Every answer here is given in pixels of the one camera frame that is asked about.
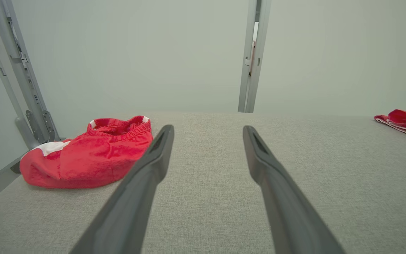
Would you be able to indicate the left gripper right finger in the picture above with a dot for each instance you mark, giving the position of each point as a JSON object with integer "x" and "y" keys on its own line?
{"x": 280, "y": 197}

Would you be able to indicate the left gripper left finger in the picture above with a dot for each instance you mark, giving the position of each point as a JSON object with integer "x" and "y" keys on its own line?
{"x": 136, "y": 197}

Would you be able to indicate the grey partition post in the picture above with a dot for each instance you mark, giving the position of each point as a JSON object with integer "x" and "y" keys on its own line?
{"x": 248, "y": 88}
{"x": 19, "y": 70}

